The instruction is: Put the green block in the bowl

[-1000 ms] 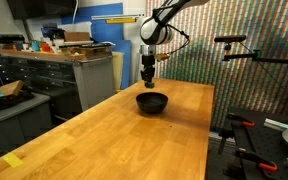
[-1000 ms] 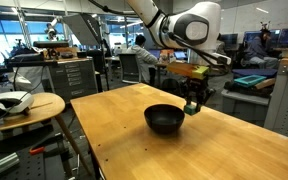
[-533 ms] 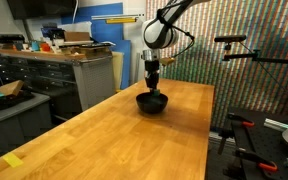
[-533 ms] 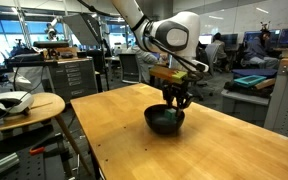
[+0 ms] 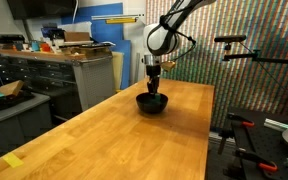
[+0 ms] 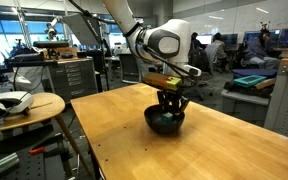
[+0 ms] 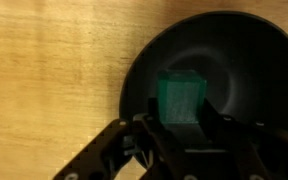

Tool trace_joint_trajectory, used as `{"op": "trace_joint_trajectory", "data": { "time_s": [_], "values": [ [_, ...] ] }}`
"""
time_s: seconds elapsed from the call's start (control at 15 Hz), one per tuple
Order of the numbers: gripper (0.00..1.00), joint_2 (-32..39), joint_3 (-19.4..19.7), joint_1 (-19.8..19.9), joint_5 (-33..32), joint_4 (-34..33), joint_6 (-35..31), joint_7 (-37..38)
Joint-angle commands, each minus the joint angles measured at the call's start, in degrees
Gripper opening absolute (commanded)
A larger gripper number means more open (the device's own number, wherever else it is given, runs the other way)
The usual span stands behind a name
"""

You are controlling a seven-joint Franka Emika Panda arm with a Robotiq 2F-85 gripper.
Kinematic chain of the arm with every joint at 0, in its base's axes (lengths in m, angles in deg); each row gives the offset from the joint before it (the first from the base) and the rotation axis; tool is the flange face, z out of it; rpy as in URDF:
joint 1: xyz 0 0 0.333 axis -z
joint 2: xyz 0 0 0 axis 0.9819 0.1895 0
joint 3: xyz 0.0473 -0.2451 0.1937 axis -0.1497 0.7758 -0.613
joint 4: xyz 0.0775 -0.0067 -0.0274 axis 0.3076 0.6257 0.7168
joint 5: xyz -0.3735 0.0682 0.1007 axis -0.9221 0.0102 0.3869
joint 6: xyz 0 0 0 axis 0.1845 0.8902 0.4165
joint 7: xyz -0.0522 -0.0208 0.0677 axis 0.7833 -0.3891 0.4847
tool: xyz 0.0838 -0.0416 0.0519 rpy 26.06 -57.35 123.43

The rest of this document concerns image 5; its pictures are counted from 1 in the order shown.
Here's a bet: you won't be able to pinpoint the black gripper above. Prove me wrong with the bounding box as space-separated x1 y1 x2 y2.
145 64 161 96

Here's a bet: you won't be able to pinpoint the black bowl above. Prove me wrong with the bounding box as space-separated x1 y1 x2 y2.
135 92 169 114

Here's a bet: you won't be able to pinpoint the wooden block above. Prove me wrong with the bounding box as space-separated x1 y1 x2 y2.
0 79 26 98

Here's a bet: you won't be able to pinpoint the beige foam board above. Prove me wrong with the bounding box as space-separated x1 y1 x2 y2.
112 51 125 93

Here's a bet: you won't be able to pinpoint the grey perforated metal cabinet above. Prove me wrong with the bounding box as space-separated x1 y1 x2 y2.
72 54 116 113

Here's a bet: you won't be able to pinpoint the blue foam board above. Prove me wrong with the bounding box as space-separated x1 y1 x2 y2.
61 2 132 90

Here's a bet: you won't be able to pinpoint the yellow spirit level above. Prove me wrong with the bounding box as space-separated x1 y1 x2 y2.
105 17 138 25

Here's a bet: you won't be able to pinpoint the cardboard box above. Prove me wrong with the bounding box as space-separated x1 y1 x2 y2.
63 30 92 43

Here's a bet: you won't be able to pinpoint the black breadboard table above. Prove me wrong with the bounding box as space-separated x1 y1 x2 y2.
206 106 288 180

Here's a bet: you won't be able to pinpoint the orange container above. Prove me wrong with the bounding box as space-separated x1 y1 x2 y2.
39 42 52 53

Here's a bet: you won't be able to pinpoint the teal cup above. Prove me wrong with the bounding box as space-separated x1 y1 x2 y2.
30 40 41 52

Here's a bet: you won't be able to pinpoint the drawer workbench with wooden top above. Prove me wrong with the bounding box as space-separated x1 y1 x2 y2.
0 48 82 101

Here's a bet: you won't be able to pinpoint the aluminium extrusion bar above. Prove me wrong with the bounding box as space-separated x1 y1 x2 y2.
263 118 288 132

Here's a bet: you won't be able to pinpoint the grey plastic bin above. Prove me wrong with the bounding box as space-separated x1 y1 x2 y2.
0 91 53 148

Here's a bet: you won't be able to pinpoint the black sensor bar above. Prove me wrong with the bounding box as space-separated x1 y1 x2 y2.
0 34 26 44

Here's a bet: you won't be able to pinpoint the yellow tape piece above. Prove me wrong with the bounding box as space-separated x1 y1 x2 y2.
2 152 25 169

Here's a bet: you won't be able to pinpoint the yellow wrist camera box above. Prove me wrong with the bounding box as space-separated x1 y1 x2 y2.
160 59 177 72

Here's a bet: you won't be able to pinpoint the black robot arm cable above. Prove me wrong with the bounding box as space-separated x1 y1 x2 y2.
158 0 198 63

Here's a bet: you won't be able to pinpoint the black bar camera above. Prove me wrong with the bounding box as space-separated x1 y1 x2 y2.
213 34 248 44

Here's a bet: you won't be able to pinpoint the orange handled clamp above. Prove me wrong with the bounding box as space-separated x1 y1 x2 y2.
235 148 279 173
226 112 256 128

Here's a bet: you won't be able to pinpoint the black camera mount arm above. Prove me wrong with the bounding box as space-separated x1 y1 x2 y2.
222 42 288 69

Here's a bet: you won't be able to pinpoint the black wall monitor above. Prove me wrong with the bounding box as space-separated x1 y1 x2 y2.
6 0 80 20

